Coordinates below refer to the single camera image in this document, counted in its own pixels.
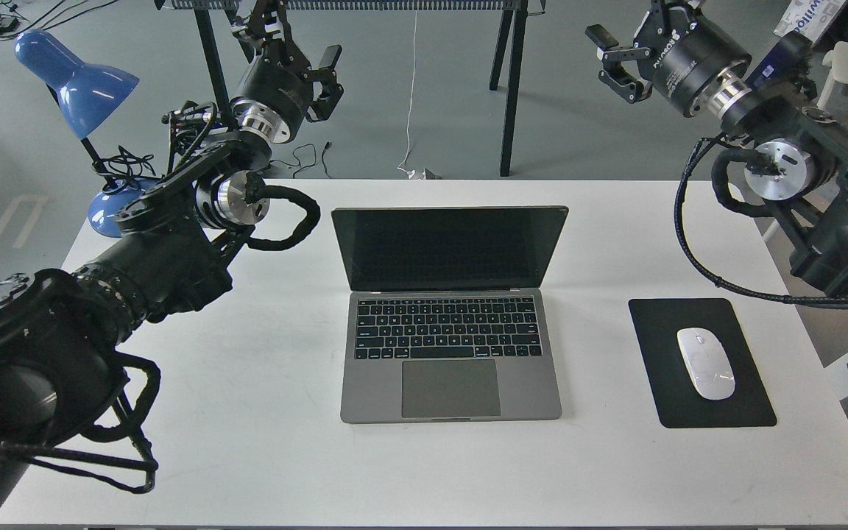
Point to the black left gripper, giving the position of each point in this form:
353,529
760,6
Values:
280,88

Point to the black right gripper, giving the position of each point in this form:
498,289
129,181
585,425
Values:
680,55

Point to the grey laptop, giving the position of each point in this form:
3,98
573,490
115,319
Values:
446,317

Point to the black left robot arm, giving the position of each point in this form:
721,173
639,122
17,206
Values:
69,399

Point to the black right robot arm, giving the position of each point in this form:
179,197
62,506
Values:
782,157

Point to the cardboard box with print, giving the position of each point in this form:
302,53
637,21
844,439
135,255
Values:
809,18

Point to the blue desk lamp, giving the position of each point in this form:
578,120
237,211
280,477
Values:
87,94

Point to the black mouse pad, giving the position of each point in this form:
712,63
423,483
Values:
656,322

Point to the white computer mouse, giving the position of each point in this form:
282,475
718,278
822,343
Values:
707,363

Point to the black metal rack frame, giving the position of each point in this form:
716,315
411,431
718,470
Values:
414,58

